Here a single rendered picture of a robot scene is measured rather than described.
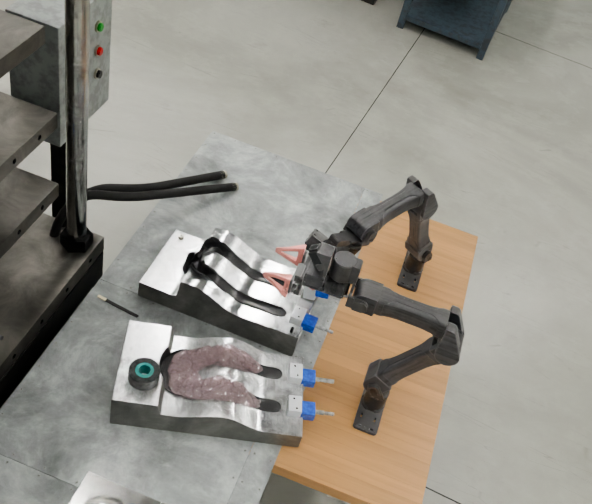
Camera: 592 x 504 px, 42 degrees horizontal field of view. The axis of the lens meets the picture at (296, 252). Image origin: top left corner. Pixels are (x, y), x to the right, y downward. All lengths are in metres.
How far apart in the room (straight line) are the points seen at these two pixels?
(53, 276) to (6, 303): 0.16
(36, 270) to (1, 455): 0.63
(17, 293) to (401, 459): 1.20
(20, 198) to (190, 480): 0.92
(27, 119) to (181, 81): 2.63
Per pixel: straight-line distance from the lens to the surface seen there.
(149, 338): 2.12
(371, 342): 2.39
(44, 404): 2.13
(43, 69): 2.29
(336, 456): 2.13
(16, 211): 2.26
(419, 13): 5.91
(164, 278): 2.33
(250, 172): 2.84
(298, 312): 2.24
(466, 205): 4.38
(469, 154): 4.78
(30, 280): 2.42
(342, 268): 1.86
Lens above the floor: 2.58
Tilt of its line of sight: 44 degrees down
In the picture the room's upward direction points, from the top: 16 degrees clockwise
